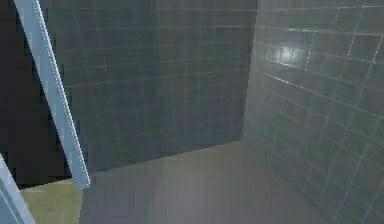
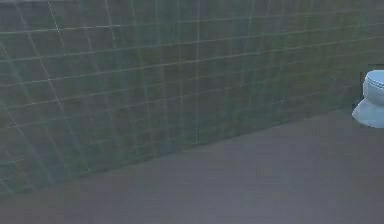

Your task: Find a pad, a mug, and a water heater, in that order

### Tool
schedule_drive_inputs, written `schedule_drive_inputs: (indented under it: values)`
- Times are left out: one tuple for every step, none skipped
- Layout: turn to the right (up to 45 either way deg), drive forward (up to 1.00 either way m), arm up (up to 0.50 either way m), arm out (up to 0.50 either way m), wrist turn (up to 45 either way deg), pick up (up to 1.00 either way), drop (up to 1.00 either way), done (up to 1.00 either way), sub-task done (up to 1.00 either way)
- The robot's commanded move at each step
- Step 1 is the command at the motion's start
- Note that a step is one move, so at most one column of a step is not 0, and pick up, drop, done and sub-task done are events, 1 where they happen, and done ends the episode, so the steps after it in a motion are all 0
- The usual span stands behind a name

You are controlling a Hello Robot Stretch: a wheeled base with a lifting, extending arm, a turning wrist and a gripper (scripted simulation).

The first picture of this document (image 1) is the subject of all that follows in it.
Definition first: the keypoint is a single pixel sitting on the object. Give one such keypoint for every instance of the pale grey door frame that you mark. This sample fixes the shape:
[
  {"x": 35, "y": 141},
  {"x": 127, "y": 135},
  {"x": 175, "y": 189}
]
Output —
[{"x": 53, "y": 90}]

